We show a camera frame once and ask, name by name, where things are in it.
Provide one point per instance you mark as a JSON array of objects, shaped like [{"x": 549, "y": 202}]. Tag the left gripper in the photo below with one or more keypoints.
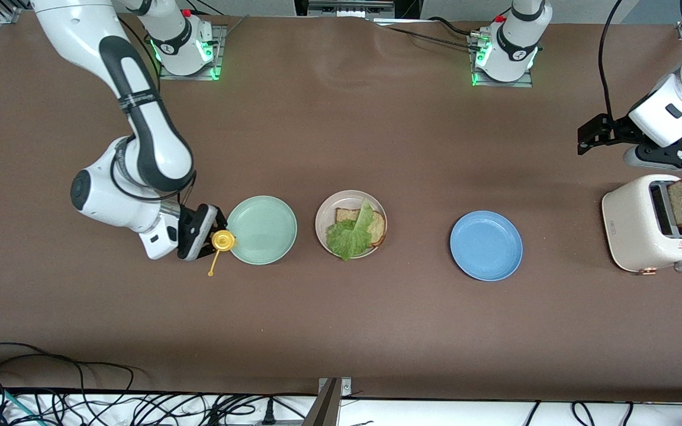
[{"x": 614, "y": 131}]

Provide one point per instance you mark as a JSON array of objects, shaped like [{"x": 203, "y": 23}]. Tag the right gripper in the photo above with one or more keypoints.
[{"x": 189, "y": 232}]

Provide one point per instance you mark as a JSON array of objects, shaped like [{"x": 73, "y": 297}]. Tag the yellow mustard squeeze bottle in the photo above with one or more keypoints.
[{"x": 222, "y": 239}]

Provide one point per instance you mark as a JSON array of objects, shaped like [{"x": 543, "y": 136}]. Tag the green lettuce leaf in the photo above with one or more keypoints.
[{"x": 347, "y": 236}]

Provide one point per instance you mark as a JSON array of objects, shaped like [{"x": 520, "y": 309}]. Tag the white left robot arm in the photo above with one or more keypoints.
[{"x": 515, "y": 41}]

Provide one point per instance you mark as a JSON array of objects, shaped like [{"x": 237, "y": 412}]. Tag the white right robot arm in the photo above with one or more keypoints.
[{"x": 104, "y": 195}]

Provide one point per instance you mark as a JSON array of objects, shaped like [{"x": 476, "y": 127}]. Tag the mint green plate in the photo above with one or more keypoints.
[{"x": 264, "y": 231}]

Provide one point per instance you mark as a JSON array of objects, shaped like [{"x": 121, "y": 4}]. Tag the beige plate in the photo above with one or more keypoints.
[{"x": 322, "y": 222}]

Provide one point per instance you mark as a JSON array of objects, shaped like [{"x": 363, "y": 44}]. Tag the blue plate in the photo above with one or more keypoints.
[{"x": 486, "y": 245}]

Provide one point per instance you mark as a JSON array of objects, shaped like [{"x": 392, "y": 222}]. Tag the cream white toaster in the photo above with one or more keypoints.
[{"x": 631, "y": 225}]

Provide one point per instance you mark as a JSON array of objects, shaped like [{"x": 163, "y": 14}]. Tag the black power plug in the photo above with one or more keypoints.
[{"x": 268, "y": 414}]

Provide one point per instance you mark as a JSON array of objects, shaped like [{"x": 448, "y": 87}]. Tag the grey power strip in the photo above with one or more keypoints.
[{"x": 288, "y": 422}]

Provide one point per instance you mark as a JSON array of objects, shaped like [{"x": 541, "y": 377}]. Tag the silver black equipment box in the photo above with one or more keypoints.
[{"x": 350, "y": 9}]

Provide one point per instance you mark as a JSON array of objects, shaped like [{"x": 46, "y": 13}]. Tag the white lower shelf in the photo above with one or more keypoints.
[{"x": 436, "y": 414}]

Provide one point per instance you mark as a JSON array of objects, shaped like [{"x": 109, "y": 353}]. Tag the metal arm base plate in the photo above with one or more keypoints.
[
  {"x": 220, "y": 53},
  {"x": 504, "y": 84}
]

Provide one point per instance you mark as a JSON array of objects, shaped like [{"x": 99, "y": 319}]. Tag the grey metal bracket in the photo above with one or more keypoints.
[{"x": 329, "y": 408}]

